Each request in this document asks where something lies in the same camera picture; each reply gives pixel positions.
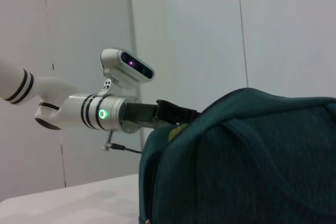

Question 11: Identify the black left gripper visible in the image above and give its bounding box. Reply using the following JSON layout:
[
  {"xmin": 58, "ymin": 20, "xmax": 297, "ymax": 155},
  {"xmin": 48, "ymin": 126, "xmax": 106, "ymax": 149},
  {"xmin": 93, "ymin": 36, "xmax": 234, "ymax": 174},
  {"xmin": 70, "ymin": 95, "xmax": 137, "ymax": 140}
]
[{"xmin": 121, "ymin": 99, "xmax": 202, "ymax": 130}]

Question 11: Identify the green cucumber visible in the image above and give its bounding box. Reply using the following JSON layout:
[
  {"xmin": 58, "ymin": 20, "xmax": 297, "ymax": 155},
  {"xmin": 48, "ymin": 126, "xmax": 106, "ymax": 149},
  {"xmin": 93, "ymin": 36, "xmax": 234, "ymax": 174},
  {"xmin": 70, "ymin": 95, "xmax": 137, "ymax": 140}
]
[{"xmin": 167, "ymin": 125, "xmax": 188, "ymax": 142}]

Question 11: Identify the silver cable connector plug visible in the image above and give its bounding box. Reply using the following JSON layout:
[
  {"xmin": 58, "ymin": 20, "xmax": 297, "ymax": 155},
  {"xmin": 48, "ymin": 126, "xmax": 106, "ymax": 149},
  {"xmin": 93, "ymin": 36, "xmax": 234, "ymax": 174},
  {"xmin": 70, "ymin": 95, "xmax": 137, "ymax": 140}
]
[{"xmin": 102, "ymin": 130, "xmax": 117, "ymax": 152}]

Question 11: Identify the dark teal insulated bag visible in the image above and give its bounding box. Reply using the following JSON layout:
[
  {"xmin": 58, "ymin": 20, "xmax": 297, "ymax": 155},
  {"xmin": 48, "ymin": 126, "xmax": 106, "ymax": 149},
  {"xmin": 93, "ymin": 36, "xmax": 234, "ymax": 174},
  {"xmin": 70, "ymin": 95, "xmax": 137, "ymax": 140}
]
[{"xmin": 138, "ymin": 87, "xmax": 336, "ymax": 224}]

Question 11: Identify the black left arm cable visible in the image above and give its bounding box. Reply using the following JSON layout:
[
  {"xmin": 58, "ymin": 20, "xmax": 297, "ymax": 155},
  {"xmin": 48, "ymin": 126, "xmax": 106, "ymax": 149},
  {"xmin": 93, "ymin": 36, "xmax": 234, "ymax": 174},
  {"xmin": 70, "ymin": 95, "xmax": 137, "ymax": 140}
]
[{"xmin": 112, "ymin": 142, "xmax": 144, "ymax": 154}]

